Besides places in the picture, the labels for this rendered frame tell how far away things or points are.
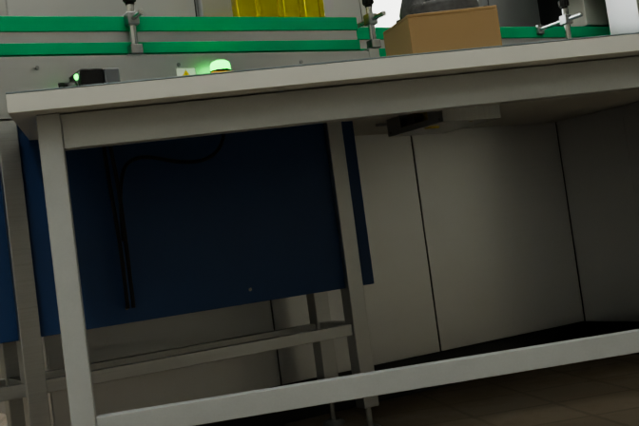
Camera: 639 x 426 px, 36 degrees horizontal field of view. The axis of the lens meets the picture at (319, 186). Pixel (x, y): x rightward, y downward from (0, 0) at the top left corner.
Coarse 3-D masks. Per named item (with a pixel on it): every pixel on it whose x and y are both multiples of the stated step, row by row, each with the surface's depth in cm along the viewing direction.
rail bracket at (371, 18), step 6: (366, 0) 236; (372, 0) 237; (366, 6) 237; (372, 6) 237; (366, 12) 237; (372, 12) 237; (378, 12) 233; (384, 12) 232; (366, 18) 236; (372, 18) 235; (360, 24) 240; (366, 24) 237; (372, 24) 236; (372, 30) 236; (372, 36) 236; (366, 42) 237; (372, 42) 235; (378, 42) 236
